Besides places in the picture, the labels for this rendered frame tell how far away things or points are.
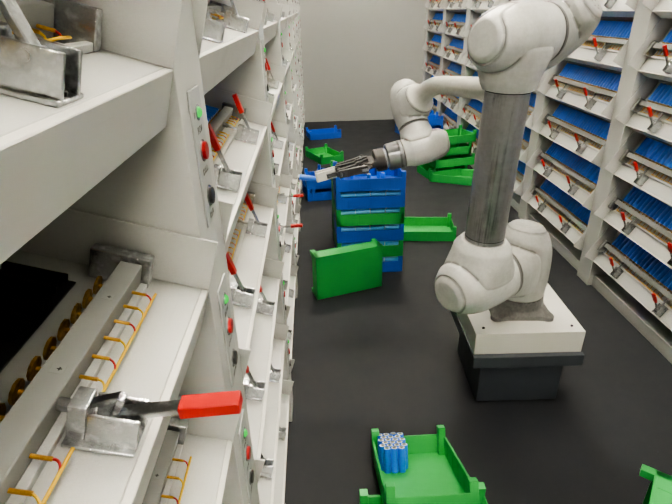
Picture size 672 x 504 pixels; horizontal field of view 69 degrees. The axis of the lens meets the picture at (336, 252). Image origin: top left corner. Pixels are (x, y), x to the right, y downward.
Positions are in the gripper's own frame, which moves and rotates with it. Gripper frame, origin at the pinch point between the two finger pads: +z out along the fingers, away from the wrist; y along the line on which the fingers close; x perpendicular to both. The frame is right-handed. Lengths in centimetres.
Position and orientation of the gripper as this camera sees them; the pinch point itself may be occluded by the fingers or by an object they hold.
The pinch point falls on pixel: (325, 174)
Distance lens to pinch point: 164.8
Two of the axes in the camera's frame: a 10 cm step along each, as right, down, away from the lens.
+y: -0.9, -4.5, 8.9
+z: -9.7, 2.6, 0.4
